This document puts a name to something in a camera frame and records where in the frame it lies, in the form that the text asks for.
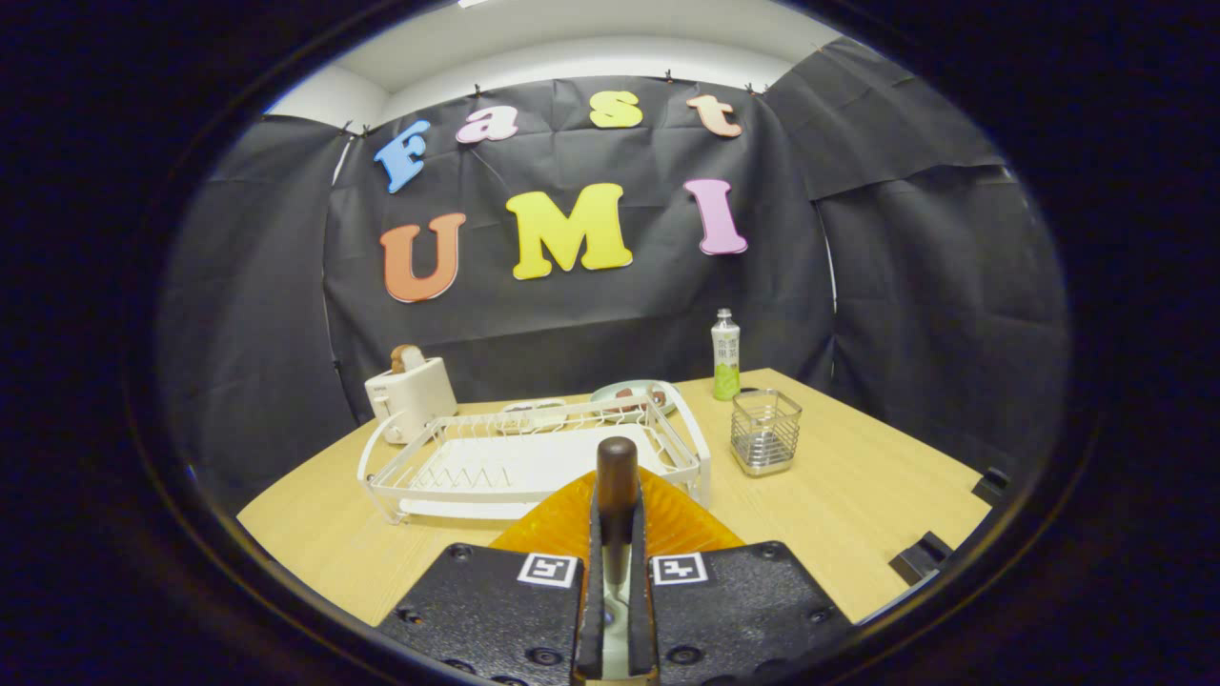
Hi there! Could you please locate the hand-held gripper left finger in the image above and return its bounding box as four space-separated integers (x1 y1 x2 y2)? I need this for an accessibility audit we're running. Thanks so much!
376 469 606 686

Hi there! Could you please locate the metal wire basket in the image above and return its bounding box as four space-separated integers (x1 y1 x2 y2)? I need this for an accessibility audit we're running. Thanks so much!
730 388 803 477

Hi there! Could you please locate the small white dish with food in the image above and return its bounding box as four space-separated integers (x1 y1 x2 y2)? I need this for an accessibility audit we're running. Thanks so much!
500 397 568 427

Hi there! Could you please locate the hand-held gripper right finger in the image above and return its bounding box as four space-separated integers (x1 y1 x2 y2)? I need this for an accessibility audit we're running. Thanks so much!
629 467 854 686

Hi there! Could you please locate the white wire dish rack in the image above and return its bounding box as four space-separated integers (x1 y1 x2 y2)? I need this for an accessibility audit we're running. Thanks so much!
357 381 713 526

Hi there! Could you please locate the wooden handle metal spoon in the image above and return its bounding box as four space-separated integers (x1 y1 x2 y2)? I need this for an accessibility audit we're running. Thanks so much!
596 436 640 611

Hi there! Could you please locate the white toaster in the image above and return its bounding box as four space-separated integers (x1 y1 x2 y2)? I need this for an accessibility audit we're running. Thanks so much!
364 357 458 445

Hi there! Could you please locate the pale green plate with food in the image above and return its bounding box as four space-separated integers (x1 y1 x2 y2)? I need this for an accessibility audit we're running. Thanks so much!
589 380 678 420

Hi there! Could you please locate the green label bottle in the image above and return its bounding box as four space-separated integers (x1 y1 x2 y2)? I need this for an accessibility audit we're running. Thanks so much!
711 308 742 402

